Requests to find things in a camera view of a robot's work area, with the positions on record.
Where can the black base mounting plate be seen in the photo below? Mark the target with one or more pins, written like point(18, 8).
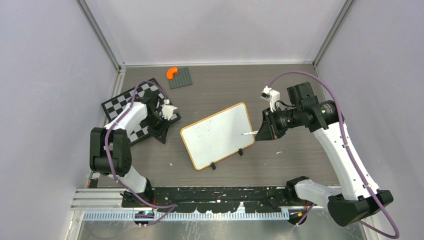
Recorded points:
point(254, 199)

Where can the black white checkerboard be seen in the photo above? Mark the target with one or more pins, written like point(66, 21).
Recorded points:
point(114, 107)

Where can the aluminium frame rail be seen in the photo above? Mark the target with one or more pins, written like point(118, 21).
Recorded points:
point(97, 22)

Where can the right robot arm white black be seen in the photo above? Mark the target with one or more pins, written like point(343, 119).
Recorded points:
point(359, 195)

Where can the yellow framed whiteboard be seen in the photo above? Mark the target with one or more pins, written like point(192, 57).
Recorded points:
point(218, 136)

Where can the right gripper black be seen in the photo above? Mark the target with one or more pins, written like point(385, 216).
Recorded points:
point(269, 129)

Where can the orange curved block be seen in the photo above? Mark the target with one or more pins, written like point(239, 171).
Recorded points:
point(171, 72)

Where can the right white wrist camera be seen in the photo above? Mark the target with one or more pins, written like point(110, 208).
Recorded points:
point(270, 95)

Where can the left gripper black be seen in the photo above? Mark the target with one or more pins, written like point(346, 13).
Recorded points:
point(160, 134)

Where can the grey studded baseplate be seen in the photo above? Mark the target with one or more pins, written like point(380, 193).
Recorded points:
point(182, 79)

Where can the white marker pen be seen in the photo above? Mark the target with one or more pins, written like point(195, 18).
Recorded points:
point(249, 133)

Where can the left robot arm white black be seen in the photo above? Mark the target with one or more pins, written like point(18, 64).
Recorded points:
point(109, 151)

